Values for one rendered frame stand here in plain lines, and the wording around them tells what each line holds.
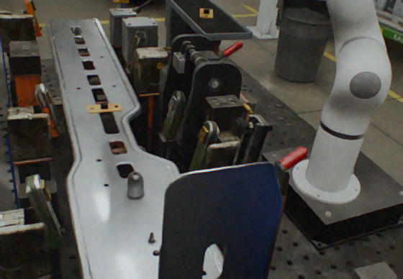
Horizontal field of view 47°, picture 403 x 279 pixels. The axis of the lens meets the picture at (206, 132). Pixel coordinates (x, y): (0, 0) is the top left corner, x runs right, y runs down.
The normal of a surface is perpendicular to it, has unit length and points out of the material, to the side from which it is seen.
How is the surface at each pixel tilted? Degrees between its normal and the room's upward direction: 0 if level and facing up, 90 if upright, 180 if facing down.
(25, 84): 90
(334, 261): 0
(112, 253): 0
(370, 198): 2
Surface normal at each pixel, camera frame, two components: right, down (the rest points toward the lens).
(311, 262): 0.10, -0.85
